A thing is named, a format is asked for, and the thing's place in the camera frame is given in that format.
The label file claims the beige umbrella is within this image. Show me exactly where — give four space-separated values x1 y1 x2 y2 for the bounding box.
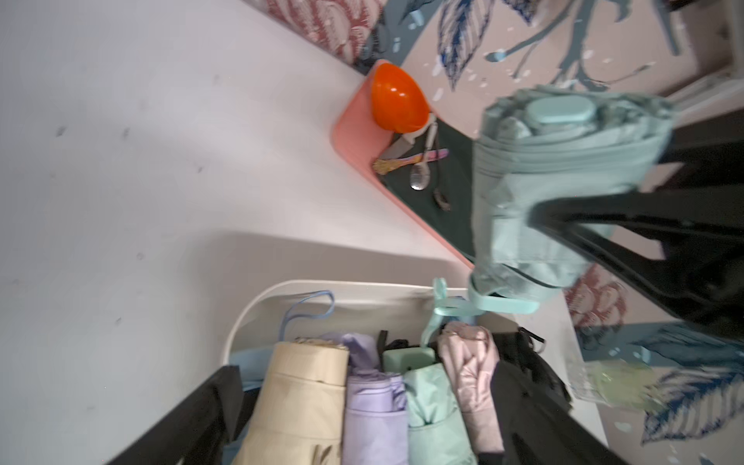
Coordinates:
234 339 350 464

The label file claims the mint green umbrella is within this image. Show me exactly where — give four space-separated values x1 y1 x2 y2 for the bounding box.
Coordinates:
382 348 478 465
434 85 675 323

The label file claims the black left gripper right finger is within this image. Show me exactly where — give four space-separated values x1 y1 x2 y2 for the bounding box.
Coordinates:
487 362 625 464

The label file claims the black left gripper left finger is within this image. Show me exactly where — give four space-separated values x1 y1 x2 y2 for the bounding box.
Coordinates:
110 365 243 464

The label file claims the clear green glass jar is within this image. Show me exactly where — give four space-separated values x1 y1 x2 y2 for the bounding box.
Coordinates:
567 360 666 413

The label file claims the silver spoon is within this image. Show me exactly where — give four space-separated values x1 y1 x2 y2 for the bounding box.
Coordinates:
410 121 438 191

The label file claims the dark small spoon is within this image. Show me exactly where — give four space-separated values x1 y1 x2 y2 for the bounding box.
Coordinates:
433 169 451 212

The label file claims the gold handled knife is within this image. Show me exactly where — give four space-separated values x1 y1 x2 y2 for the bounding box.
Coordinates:
372 148 450 176

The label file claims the dark green cloth napkin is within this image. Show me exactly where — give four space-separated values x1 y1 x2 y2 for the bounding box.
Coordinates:
378 120 475 264

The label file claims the orange plastic bowl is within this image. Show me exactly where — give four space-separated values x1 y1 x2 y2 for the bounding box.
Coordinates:
370 62 429 134

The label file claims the pink plastic tray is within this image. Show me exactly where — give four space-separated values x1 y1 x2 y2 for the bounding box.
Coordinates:
331 59 474 269

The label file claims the pink umbrella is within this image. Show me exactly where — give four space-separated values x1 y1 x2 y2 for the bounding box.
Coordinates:
437 321 504 455

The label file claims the white storage box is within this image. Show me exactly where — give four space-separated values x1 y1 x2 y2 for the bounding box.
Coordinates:
220 280 608 465

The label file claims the black umbrella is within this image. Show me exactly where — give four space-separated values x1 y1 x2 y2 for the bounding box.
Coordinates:
491 327 573 412

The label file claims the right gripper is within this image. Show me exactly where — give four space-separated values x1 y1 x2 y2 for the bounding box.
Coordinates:
528 110 743 340

